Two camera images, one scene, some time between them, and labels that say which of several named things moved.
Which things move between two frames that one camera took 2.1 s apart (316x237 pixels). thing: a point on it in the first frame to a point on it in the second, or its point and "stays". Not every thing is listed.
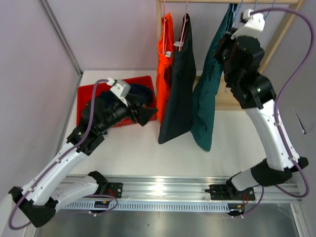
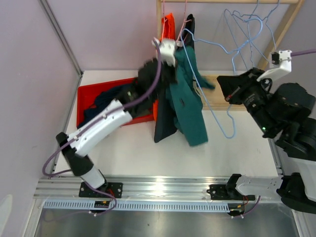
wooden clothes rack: [228, 100] stays
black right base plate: [220, 192] stays
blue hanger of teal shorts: [237, 11] to [232, 52]
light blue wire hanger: [266, 15] to [268, 26]
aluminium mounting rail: [179, 189] stays
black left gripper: [143, 114] to [173, 70]
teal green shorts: [207, 82] to [185, 97]
